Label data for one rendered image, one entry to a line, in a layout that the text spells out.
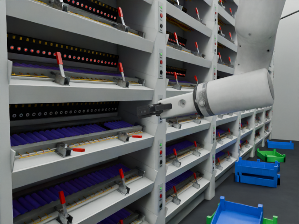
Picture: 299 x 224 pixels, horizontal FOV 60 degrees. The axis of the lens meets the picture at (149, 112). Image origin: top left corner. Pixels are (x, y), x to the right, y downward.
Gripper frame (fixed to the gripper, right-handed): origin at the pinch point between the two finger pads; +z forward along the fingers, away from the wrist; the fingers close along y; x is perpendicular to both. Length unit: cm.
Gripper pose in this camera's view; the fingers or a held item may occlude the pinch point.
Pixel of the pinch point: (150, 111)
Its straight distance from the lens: 72.7
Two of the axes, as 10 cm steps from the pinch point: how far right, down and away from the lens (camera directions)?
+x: -1.7, -9.8, 0.5
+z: -8.2, 1.7, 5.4
